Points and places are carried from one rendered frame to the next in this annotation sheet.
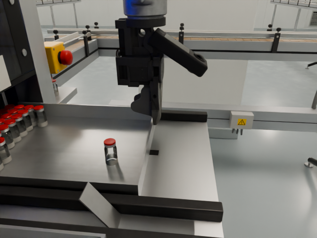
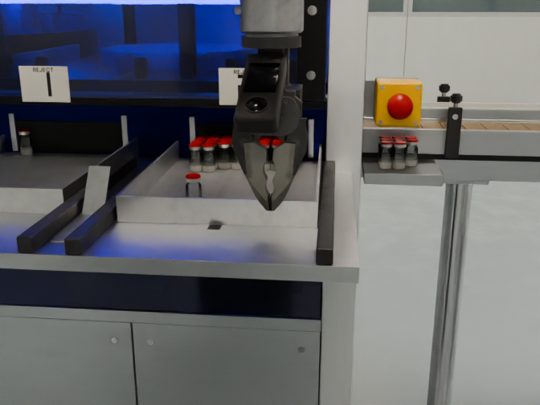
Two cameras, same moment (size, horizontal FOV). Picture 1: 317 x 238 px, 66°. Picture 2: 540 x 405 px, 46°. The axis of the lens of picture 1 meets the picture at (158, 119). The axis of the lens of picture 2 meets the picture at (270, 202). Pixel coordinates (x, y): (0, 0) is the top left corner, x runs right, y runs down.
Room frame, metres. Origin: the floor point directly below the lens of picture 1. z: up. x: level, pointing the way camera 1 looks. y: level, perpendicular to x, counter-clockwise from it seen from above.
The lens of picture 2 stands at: (0.46, -0.76, 1.16)
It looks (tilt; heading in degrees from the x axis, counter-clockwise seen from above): 18 degrees down; 90
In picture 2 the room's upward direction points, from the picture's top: straight up
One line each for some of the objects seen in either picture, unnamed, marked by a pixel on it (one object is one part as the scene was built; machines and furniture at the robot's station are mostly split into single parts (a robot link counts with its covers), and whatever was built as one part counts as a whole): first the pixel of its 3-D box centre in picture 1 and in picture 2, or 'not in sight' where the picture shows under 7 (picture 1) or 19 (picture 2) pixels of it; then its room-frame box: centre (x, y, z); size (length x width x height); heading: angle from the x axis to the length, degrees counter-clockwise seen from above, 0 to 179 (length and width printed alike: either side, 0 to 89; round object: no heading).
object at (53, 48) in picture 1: (48, 57); (397, 101); (0.67, 0.30, 1.00); 0.08 x 0.07 x 0.07; 84
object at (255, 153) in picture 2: (145, 107); (259, 171); (0.45, 0.03, 0.95); 0.06 x 0.03 x 0.09; 84
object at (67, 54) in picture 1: (64, 57); (399, 106); (0.67, 0.25, 0.99); 0.04 x 0.04 x 0.04; 84
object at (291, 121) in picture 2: (142, 52); (272, 86); (0.46, 0.03, 1.05); 0.09 x 0.08 x 0.12; 84
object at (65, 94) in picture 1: (46, 97); (399, 169); (0.69, 0.34, 0.87); 0.14 x 0.13 x 0.02; 84
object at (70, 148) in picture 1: (63, 140); (235, 177); (0.41, 0.19, 0.90); 0.34 x 0.26 x 0.04; 85
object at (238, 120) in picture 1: (240, 120); not in sight; (1.24, -0.47, 0.50); 0.12 x 0.05 x 0.09; 84
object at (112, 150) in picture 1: (111, 152); (194, 192); (0.36, 0.08, 0.90); 0.02 x 0.02 x 0.04
